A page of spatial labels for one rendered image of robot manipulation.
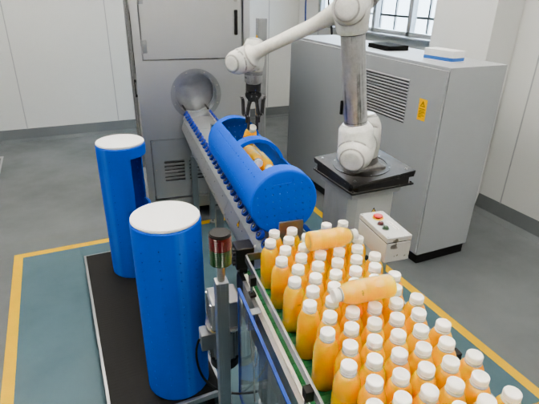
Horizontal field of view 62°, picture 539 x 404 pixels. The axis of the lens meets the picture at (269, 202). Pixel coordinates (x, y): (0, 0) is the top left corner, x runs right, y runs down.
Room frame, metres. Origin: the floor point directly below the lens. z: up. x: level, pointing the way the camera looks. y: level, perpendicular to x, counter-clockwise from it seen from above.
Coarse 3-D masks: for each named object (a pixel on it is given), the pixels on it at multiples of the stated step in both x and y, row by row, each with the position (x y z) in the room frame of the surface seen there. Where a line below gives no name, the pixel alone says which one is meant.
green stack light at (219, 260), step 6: (210, 252) 1.07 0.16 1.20; (228, 252) 1.07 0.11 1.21; (210, 258) 1.07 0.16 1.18; (216, 258) 1.06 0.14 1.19; (222, 258) 1.06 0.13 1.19; (228, 258) 1.07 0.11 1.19; (210, 264) 1.07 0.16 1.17; (216, 264) 1.06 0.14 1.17; (222, 264) 1.06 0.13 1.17; (228, 264) 1.06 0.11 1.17
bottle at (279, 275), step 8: (272, 272) 1.23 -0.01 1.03; (280, 272) 1.21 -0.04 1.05; (288, 272) 1.22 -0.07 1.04; (272, 280) 1.22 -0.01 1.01; (280, 280) 1.20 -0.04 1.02; (272, 288) 1.22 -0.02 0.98; (280, 288) 1.21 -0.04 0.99; (272, 296) 1.22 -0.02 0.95; (280, 296) 1.20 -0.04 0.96; (280, 304) 1.20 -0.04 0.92
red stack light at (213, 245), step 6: (210, 240) 1.07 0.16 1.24; (216, 240) 1.06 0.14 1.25; (222, 240) 1.06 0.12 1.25; (228, 240) 1.07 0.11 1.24; (210, 246) 1.07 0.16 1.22; (216, 246) 1.06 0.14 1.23; (222, 246) 1.06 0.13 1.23; (228, 246) 1.07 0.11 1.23; (216, 252) 1.06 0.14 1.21; (222, 252) 1.06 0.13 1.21
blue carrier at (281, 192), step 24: (240, 120) 2.47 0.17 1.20; (216, 144) 2.23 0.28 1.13; (240, 144) 2.00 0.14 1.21; (264, 144) 2.34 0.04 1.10; (240, 168) 1.82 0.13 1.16; (288, 168) 1.65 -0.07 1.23; (240, 192) 1.74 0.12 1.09; (264, 192) 1.61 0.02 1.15; (288, 192) 1.64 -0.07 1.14; (312, 192) 1.67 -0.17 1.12; (264, 216) 1.61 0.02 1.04; (288, 216) 1.64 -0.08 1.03
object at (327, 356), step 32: (288, 288) 1.12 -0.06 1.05; (320, 288) 1.13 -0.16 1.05; (288, 320) 1.10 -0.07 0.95; (320, 320) 1.01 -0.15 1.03; (352, 320) 0.97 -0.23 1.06; (384, 320) 1.02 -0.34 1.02; (416, 320) 0.97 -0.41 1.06; (320, 352) 0.88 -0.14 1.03; (384, 352) 0.87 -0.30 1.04; (448, 352) 0.86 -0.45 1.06; (320, 384) 0.87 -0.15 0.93; (352, 384) 0.76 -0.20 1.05; (384, 384) 0.79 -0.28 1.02; (416, 384) 0.77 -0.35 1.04
